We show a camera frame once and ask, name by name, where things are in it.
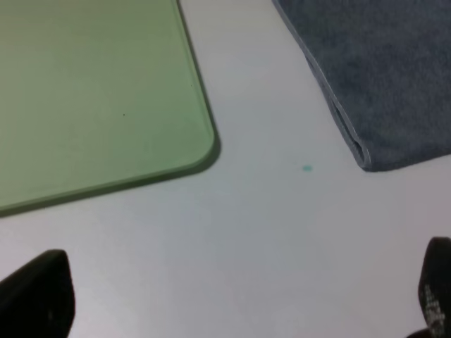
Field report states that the light green plastic tray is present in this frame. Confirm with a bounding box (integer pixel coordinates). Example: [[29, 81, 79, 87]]
[[1, 1, 216, 214]]

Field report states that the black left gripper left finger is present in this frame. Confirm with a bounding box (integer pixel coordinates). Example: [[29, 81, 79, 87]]
[[1, 249, 75, 337]]

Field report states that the grey towel with orange stripes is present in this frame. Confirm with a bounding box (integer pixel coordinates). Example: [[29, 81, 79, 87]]
[[275, 1, 450, 172]]

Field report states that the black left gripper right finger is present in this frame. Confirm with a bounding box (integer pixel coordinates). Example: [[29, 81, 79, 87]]
[[410, 237, 450, 337]]

